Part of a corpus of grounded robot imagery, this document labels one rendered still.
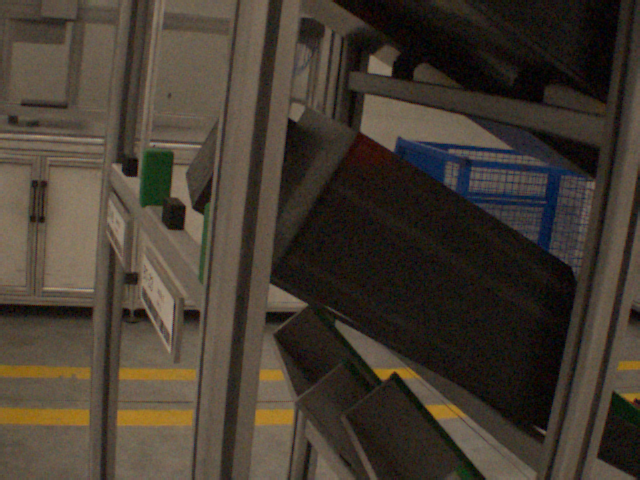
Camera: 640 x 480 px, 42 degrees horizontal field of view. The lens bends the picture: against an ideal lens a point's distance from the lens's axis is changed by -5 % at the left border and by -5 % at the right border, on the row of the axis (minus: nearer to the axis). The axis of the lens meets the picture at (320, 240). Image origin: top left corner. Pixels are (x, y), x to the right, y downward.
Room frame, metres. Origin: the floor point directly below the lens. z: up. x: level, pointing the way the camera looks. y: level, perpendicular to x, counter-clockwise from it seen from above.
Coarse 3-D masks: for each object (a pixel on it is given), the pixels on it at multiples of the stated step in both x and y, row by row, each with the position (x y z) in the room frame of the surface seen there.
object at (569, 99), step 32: (384, 0) 0.48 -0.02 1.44; (416, 0) 0.43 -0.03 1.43; (448, 0) 0.39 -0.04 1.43; (480, 0) 0.37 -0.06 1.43; (512, 0) 0.37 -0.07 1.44; (544, 0) 0.38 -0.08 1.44; (576, 0) 0.38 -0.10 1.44; (608, 0) 0.38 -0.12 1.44; (448, 32) 0.46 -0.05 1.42; (480, 32) 0.41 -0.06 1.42; (512, 32) 0.37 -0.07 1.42; (544, 32) 0.38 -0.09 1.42; (576, 32) 0.38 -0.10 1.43; (608, 32) 0.38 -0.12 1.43; (480, 64) 0.49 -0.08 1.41; (512, 64) 0.43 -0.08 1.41; (544, 64) 0.39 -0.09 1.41; (576, 64) 0.38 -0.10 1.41; (608, 64) 0.39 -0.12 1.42; (544, 96) 0.46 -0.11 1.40; (576, 96) 0.41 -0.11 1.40
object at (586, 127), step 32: (384, 96) 0.59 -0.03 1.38; (416, 96) 0.55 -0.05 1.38; (448, 96) 0.51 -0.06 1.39; (480, 96) 0.48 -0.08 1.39; (544, 128) 0.42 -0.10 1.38; (576, 128) 0.40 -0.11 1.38; (128, 192) 0.51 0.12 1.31; (160, 224) 0.41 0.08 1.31; (192, 256) 0.36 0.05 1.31; (192, 288) 0.34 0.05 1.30; (448, 384) 0.47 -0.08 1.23; (480, 416) 0.43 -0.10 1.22; (512, 416) 0.41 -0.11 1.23; (512, 448) 0.40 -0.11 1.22
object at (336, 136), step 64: (320, 128) 0.43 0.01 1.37; (320, 192) 0.36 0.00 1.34; (384, 192) 0.36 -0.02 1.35; (448, 192) 0.37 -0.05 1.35; (320, 256) 0.36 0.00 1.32; (384, 256) 0.37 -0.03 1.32; (448, 256) 0.37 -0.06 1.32; (512, 256) 0.38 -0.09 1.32; (384, 320) 0.37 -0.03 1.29; (448, 320) 0.37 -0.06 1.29; (512, 320) 0.38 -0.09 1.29; (512, 384) 0.38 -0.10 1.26
